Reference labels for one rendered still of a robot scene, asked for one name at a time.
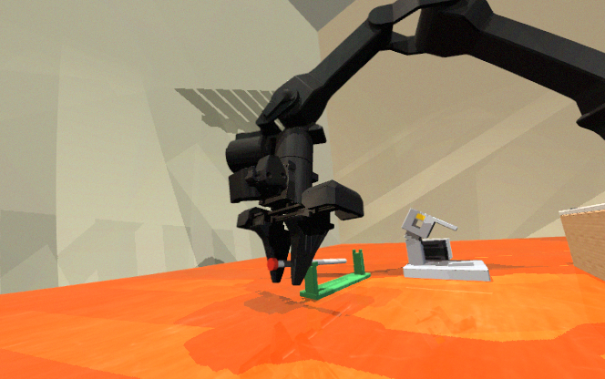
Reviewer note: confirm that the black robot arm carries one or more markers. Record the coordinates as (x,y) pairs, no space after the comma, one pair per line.
(445,28)

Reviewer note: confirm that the grey tapered pin with red head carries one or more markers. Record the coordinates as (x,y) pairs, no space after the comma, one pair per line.
(273,263)

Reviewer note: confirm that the green cradle stand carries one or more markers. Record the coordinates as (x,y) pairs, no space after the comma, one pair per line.
(314,291)

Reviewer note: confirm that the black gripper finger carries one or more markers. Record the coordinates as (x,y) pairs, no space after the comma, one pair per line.
(307,235)
(276,243)

